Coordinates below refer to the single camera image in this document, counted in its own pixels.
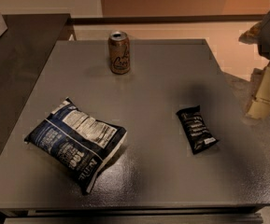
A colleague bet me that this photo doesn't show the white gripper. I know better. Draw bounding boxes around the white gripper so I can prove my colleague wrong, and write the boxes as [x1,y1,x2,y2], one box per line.
[238,10,270,119]

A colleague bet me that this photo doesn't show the blue chip bag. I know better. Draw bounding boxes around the blue chip bag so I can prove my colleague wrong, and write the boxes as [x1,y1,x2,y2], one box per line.
[24,98,127,193]

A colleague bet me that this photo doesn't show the orange soda can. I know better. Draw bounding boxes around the orange soda can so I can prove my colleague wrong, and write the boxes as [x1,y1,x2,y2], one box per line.
[108,31,130,75]

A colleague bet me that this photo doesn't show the black snack bag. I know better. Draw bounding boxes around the black snack bag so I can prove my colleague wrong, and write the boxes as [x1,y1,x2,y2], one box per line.
[176,105,219,155]

